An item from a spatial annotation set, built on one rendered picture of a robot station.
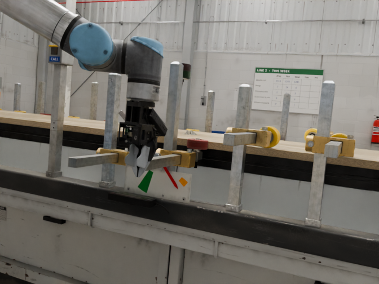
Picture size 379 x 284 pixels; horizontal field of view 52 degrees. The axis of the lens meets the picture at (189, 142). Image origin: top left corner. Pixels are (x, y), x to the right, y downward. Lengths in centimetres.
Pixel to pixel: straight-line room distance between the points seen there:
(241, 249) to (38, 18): 91
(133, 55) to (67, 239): 117
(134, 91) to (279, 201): 70
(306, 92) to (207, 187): 696
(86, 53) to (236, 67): 793
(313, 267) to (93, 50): 90
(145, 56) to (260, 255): 72
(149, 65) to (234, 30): 794
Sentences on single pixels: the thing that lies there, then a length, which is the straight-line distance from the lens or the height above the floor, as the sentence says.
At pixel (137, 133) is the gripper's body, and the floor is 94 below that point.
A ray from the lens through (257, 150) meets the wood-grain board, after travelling 145.
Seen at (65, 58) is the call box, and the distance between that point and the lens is 161.
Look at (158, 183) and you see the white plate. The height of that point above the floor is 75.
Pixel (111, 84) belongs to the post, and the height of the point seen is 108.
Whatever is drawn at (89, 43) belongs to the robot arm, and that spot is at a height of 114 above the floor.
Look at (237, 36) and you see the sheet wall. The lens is 892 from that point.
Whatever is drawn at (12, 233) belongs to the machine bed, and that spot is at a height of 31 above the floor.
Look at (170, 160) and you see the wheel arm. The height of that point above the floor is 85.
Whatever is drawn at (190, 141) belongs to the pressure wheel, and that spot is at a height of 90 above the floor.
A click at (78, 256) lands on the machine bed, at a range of 197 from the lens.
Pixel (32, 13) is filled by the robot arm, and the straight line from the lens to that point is 97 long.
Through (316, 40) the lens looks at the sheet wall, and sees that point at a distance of 856.
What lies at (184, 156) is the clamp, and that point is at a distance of 130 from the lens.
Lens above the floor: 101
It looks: 4 degrees down
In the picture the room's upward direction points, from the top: 5 degrees clockwise
